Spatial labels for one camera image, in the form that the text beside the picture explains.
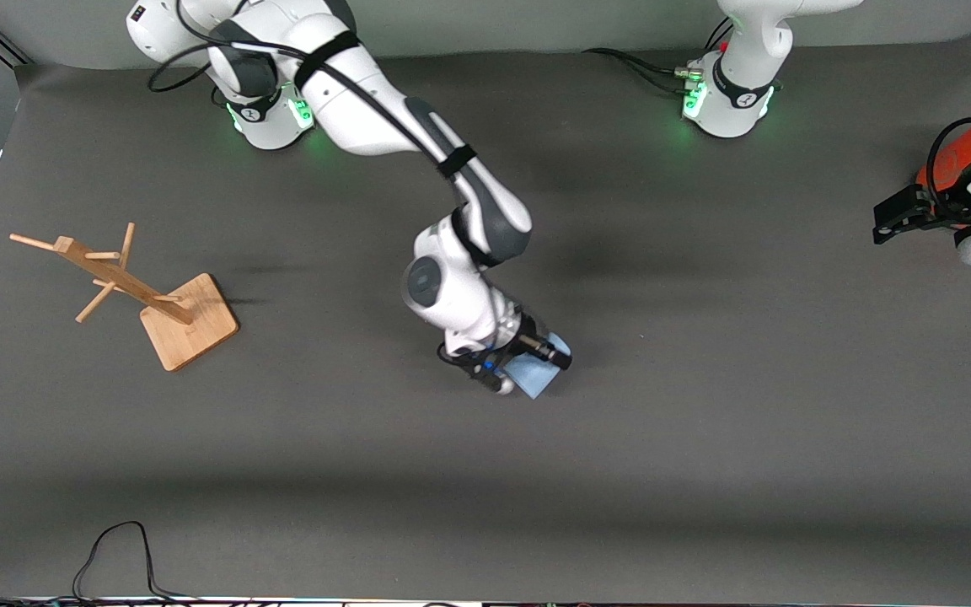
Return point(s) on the orange cylindrical container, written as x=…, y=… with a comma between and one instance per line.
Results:
x=949, y=160

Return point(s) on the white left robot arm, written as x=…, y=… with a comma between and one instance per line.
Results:
x=747, y=51

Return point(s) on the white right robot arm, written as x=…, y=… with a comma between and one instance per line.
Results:
x=367, y=93

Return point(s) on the wooden cup rack stand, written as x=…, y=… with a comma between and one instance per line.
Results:
x=190, y=324

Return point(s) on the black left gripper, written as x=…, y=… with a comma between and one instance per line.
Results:
x=915, y=212

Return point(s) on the light blue cup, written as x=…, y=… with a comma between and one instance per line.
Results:
x=536, y=379

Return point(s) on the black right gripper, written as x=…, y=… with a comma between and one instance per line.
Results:
x=533, y=344

